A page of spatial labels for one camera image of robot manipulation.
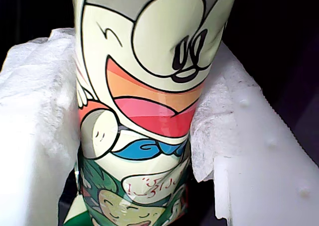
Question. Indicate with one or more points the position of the snack bar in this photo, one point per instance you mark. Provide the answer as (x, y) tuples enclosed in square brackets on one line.
[(149, 61)]

